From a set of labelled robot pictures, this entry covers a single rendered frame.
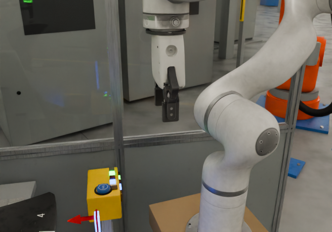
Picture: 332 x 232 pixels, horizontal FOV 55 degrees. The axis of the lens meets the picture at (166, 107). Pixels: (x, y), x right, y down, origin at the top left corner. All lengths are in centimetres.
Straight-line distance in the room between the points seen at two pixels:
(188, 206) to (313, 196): 205
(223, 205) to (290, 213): 194
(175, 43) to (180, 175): 111
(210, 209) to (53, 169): 87
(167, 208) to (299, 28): 64
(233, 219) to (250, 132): 28
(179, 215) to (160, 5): 67
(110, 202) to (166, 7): 64
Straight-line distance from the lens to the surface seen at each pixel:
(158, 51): 57
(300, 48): 79
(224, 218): 87
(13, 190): 151
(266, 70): 77
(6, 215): 83
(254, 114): 69
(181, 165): 158
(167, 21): 57
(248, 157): 70
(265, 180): 181
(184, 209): 106
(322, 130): 417
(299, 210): 282
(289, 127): 171
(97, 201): 101
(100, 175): 110
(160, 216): 103
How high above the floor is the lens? 167
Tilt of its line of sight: 22 degrees down
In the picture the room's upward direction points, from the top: straight up
